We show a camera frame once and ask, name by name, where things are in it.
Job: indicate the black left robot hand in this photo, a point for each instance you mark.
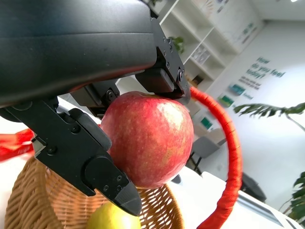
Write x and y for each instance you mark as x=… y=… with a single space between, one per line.
x=71 y=47

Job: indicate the yellow-green pear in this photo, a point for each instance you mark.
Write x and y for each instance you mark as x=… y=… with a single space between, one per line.
x=107 y=219

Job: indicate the large monstera plant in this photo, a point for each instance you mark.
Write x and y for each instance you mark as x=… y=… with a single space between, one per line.
x=259 y=108

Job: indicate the teal wall poster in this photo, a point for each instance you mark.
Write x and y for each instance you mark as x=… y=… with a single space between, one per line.
x=237 y=89

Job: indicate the small green shelf plant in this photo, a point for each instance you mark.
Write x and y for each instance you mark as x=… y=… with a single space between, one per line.
x=178 y=44

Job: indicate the white shelf unit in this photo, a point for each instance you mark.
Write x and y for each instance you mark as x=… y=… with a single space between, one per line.
x=190 y=28

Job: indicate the dark office chair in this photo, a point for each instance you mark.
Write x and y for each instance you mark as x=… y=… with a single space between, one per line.
x=252 y=187

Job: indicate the green wall poster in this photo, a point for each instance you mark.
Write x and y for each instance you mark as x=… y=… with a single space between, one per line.
x=226 y=101

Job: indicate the red apple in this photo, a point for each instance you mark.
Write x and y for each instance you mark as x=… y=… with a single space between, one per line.
x=152 y=133

